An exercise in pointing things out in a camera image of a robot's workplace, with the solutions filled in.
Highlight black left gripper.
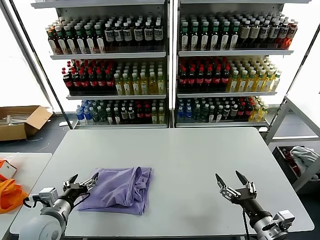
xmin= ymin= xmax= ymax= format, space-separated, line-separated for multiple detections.
xmin=60 ymin=172 xmax=100 ymax=209

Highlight red tea bottle white label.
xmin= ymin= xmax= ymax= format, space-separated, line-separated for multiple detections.
xmin=46 ymin=27 xmax=58 ymax=55

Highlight small dark bottle white label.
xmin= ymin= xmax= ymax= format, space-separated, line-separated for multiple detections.
xmin=105 ymin=106 xmax=114 ymax=125
xmin=127 ymin=106 xmax=136 ymax=125
xmin=222 ymin=103 xmax=231 ymax=123
xmin=215 ymin=104 xmax=224 ymax=123
xmin=113 ymin=106 xmax=122 ymax=125
xmin=120 ymin=106 xmax=129 ymax=125
xmin=230 ymin=103 xmax=239 ymax=123

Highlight cola bottle red cap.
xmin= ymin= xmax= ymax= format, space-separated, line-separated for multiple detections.
xmin=96 ymin=69 xmax=107 ymax=92
xmin=105 ymin=69 xmax=115 ymax=92
xmin=88 ymin=69 xmax=98 ymax=92
xmin=62 ymin=69 xmax=73 ymax=92
xmin=187 ymin=66 xmax=197 ymax=88
xmin=178 ymin=66 xmax=188 ymax=88
xmin=212 ymin=66 xmax=222 ymax=88
xmin=195 ymin=66 xmax=205 ymax=88
xmin=79 ymin=69 xmax=90 ymax=92
xmin=71 ymin=70 xmax=81 ymax=92
xmin=221 ymin=66 xmax=231 ymax=88
xmin=204 ymin=66 xmax=214 ymax=88

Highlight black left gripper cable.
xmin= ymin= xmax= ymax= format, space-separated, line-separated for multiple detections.
xmin=73 ymin=192 xmax=92 ymax=208

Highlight yellow juice bottle green label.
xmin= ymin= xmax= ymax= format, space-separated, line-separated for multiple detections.
xmin=271 ymin=71 xmax=281 ymax=92
xmin=254 ymin=70 xmax=266 ymax=93
xmin=148 ymin=71 xmax=158 ymax=95
xmin=227 ymin=70 xmax=240 ymax=93
xmin=156 ymin=71 xmax=167 ymax=95
xmin=237 ymin=70 xmax=248 ymax=93
xmin=246 ymin=70 xmax=257 ymax=93
xmin=139 ymin=71 xmax=149 ymax=96
xmin=122 ymin=72 xmax=132 ymax=96
xmin=263 ymin=70 xmax=274 ymax=92
xmin=131 ymin=72 xmax=141 ymax=96
xmin=114 ymin=72 xmax=124 ymax=96

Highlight white orange carton box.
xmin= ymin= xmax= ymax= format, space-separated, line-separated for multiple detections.
xmin=0 ymin=157 xmax=18 ymax=179

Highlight grey metal drinks shelf unit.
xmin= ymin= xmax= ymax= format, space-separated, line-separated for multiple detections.
xmin=29 ymin=0 xmax=171 ymax=130
xmin=173 ymin=0 xmax=295 ymax=129

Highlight red drink bottle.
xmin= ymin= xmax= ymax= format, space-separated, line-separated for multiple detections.
xmin=286 ymin=21 xmax=299 ymax=48

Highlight dark bottle grey label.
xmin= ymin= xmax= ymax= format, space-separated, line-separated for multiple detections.
xmin=268 ymin=20 xmax=281 ymax=49
xmin=259 ymin=20 xmax=271 ymax=49
xmin=277 ymin=20 xmax=290 ymax=49

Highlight white sticks in carton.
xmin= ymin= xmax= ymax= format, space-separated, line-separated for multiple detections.
xmin=0 ymin=113 xmax=32 ymax=126

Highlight red garment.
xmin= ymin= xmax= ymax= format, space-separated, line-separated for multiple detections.
xmin=282 ymin=147 xmax=301 ymax=176

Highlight white garment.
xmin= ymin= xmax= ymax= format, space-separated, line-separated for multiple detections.
xmin=288 ymin=146 xmax=320 ymax=173

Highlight grey metal rack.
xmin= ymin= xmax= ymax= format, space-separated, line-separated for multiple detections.
xmin=264 ymin=93 xmax=320 ymax=193

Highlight black storage bin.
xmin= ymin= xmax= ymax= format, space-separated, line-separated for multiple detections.
xmin=271 ymin=145 xmax=320 ymax=187

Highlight dark tea bottle green label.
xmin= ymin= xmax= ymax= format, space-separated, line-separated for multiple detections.
xmin=209 ymin=21 xmax=221 ymax=51
xmin=189 ymin=21 xmax=200 ymax=51
xmin=229 ymin=21 xmax=240 ymax=50
xmin=220 ymin=21 xmax=231 ymax=51
xmin=84 ymin=23 xmax=97 ymax=54
xmin=199 ymin=21 xmax=210 ymax=51
xmin=180 ymin=21 xmax=190 ymax=51
xmin=63 ymin=24 xmax=77 ymax=55
xmin=94 ymin=23 xmax=106 ymax=54
xmin=74 ymin=23 xmax=87 ymax=54
xmin=54 ymin=25 xmax=67 ymax=55

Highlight orange cloth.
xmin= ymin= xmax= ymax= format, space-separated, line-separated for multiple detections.
xmin=0 ymin=173 xmax=30 ymax=215

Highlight dark bottle black white label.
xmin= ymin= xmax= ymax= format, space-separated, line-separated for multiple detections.
xmin=113 ymin=22 xmax=124 ymax=53
xmin=122 ymin=22 xmax=133 ymax=53
xmin=153 ymin=21 xmax=164 ymax=52
xmin=133 ymin=21 xmax=144 ymax=52
xmin=104 ymin=22 xmax=115 ymax=53
xmin=143 ymin=21 xmax=154 ymax=52

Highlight purple T-shirt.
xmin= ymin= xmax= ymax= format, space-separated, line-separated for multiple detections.
xmin=75 ymin=166 xmax=154 ymax=216

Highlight dark frame pole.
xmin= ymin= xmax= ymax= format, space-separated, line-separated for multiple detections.
xmin=279 ymin=22 xmax=320 ymax=101
xmin=8 ymin=0 xmax=75 ymax=130

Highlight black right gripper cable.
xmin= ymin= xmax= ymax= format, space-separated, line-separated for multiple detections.
xmin=241 ymin=209 xmax=251 ymax=240

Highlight open cardboard box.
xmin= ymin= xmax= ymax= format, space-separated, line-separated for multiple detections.
xmin=0 ymin=105 xmax=54 ymax=142

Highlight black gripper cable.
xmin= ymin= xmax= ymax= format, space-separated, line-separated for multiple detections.
xmin=73 ymin=192 xmax=92 ymax=208
xmin=241 ymin=209 xmax=251 ymax=240

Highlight small cola bottle red label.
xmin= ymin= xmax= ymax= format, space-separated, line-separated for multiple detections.
xmin=143 ymin=104 xmax=152 ymax=125
xmin=135 ymin=104 xmax=145 ymax=125
xmin=244 ymin=101 xmax=253 ymax=123
xmin=237 ymin=101 xmax=246 ymax=123

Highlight black left camera cable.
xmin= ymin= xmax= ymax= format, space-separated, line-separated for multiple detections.
xmin=22 ymin=197 xmax=38 ymax=208

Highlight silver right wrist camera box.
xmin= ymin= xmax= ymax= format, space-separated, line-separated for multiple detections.
xmin=273 ymin=210 xmax=296 ymax=227

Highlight blue water bottle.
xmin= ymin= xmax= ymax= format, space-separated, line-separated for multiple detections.
xmin=176 ymin=105 xmax=185 ymax=123
xmin=75 ymin=106 xmax=85 ymax=125
xmin=83 ymin=106 xmax=92 ymax=125
xmin=184 ymin=105 xmax=193 ymax=123

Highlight dark bottle beige label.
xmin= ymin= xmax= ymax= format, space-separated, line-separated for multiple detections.
xmin=249 ymin=20 xmax=261 ymax=49
xmin=239 ymin=20 xmax=251 ymax=49

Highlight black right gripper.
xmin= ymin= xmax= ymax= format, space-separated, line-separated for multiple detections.
xmin=214 ymin=170 xmax=273 ymax=226

